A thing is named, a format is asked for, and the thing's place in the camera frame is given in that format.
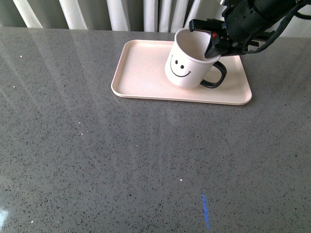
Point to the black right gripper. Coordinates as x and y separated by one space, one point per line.
249 26

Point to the white smiley face mug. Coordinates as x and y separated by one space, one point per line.
187 66

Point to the white pleated curtain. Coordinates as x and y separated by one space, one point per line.
164 16

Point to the pale pink rectangular tray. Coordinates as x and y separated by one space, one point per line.
140 74

